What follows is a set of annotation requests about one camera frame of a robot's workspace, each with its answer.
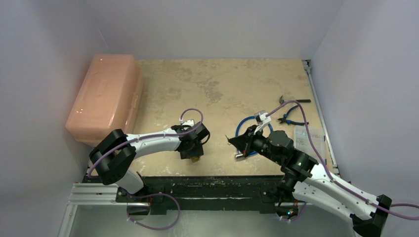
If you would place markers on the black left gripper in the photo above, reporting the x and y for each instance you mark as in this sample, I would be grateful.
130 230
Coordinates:
197 151

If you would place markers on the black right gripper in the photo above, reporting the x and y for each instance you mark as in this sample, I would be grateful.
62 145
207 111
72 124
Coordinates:
248 140

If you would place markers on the brass padlock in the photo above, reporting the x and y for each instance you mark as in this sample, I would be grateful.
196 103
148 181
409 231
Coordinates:
195 159

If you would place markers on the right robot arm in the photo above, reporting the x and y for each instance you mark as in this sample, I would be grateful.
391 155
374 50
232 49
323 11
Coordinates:
305 179

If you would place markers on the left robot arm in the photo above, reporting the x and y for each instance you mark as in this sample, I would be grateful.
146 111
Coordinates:
112 157

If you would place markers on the pink plastic storage box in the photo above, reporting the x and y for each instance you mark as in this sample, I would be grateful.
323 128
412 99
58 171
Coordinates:
107 100

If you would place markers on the blue cable lock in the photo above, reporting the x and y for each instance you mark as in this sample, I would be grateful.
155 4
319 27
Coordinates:
239 130

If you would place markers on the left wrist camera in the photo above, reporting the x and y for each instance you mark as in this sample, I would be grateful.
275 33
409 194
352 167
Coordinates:
188 123

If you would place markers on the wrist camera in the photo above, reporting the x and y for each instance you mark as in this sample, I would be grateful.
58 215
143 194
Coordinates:
263 120
188 123

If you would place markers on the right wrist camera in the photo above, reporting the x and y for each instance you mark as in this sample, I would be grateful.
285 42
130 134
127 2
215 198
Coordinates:
263 120

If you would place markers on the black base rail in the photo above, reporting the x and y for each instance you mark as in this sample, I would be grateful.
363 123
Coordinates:
211 193

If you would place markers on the small black handled hammer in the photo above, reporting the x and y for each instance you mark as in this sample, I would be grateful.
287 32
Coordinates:
283 101

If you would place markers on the aluminium frame rail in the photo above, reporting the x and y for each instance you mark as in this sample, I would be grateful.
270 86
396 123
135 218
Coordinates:
308 70

